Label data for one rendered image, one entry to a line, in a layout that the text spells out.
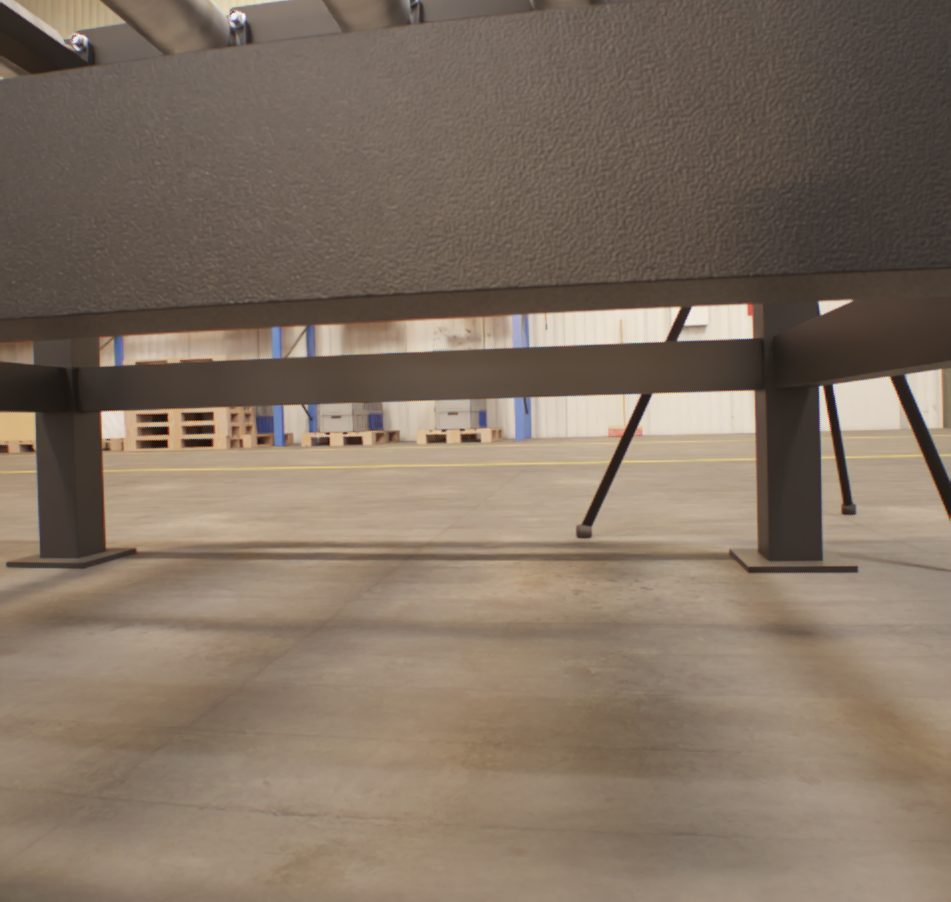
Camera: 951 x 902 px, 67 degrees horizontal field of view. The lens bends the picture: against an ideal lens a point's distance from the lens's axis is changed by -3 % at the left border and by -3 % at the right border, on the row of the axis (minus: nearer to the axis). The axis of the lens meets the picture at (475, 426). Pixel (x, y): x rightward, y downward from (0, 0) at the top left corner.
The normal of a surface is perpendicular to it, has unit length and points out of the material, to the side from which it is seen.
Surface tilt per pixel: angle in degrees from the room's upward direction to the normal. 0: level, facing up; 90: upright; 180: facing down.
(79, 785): 0
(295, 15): 90
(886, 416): 90
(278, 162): 90
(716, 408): 90
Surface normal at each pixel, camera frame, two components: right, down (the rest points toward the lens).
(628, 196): -0.15, 0.01
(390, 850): -0.03, -1.00
